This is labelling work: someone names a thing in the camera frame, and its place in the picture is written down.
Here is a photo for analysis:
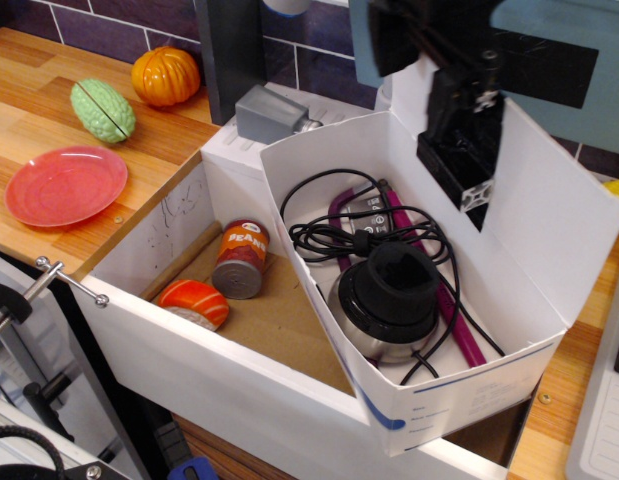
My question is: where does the white cardboard box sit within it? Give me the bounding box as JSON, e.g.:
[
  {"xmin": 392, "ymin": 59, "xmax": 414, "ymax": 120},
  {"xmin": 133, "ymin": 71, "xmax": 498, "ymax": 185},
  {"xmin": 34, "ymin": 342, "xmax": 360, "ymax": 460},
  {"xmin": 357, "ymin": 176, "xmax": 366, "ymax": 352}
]
[{"xmin": 259, "ymin": 59, "xmax": 619, "ymax": 459}]

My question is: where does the orange salmon sushi toy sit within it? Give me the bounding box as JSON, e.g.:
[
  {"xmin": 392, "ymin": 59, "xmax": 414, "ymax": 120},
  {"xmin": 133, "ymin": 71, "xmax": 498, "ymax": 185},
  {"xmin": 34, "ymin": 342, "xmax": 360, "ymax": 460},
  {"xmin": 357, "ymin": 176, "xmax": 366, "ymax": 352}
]
[{"xmin": 158, "ymin": 279, "xmax": 230, "ymax": 331}]

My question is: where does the grey toy faucet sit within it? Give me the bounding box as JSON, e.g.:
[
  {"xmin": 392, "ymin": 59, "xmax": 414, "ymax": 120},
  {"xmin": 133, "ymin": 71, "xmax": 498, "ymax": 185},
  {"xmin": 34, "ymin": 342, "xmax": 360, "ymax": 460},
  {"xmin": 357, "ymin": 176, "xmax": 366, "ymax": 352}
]
[{"xmin": 374, "ymin": 79, "xmax": 393, "ymax": 112}]

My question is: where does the grey block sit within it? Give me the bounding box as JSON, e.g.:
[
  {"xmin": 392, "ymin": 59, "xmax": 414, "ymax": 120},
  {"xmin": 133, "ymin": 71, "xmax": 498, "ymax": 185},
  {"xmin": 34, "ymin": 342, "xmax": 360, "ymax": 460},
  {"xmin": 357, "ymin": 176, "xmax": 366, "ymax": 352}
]
[{"xmin": 235, "ymin": 85, "xmax": 323, "ymax": 144}]

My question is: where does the green toy bitter melon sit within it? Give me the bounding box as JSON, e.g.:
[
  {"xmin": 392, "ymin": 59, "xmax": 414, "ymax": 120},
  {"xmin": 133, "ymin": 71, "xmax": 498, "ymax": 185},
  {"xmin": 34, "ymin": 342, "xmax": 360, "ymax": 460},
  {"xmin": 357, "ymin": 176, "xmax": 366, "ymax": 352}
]
[{"xmin": 70, "ymin": 78, "xmax": 136, "ymax": 144}]

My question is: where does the metal clamp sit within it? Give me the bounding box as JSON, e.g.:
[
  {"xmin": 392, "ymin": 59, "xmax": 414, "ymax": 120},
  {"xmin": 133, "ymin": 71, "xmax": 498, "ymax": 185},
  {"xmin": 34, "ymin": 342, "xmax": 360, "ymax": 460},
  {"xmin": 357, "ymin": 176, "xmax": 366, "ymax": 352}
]
[{"xmin": 0, "ymin": 256, "xmax": 109, "ymax": 335}]

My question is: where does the pink plastic plate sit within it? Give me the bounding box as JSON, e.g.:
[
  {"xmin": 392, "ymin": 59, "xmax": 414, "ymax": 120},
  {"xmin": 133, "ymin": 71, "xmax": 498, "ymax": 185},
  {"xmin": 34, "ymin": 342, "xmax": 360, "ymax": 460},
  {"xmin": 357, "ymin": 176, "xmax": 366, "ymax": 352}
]
[{"xmin": 4, "ymin": 146, "xmax": 128, "ymax": 228}]

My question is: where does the white toy sink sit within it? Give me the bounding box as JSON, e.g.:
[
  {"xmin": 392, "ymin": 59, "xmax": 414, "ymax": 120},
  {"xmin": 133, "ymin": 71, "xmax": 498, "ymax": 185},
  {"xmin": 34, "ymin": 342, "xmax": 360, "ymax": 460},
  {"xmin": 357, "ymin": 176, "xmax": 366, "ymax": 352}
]
[{"xmin": 71, "ymin": 82, "xmax": 570, "ymax": 480}]

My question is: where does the black silver 3d mouse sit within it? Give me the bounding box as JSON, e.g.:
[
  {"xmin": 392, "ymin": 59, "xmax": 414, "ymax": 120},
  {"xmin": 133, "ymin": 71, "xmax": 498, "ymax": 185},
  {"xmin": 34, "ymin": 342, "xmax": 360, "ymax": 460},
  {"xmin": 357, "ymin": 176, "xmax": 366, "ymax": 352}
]
[{"xmin": 328, "ymin": 243, "xmax": 440, "ymax": 364}]

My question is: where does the black cable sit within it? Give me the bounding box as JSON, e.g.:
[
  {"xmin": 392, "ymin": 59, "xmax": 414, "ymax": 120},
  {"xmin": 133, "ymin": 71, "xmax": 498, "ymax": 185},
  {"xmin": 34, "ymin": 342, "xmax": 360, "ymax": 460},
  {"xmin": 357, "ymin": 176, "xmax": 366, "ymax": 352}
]
[{"xmin": 279, "ymin": 168, "xmax": 506, "ymax": 386}]

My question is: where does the orange toy pumpkin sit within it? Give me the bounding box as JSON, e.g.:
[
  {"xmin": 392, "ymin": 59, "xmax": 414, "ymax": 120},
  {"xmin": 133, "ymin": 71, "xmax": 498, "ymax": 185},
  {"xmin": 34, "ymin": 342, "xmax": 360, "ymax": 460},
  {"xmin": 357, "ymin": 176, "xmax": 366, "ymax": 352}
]
[{"xmin": 131, "ymin": 46, "xmax": 201, "ymax": 107}]

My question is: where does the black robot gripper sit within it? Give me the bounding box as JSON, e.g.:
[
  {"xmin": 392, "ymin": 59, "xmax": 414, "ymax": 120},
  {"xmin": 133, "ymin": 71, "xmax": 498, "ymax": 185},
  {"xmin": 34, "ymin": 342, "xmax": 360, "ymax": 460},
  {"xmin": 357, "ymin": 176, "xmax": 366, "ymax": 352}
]
[{"xmin": 367, "ymin": 1, "xmax": 504, "ymax": 230}]

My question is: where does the toy beans can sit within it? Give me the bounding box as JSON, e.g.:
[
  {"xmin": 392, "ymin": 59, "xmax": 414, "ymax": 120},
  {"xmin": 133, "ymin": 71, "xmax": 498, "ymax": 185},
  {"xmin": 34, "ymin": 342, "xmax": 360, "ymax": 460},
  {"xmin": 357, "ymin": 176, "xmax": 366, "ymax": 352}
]
[{"xmin": 211, "ymin": 219, "xmax": 270, "ymax": 299}]

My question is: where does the grey tray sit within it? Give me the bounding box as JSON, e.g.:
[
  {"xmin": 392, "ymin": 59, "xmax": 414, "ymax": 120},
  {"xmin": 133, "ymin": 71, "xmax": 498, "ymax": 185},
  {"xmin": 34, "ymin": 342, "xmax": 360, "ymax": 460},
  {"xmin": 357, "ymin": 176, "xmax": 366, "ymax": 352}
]
[{"xmin": 565, "ymin": 285, "xmax": 619, "ymax": 479}]

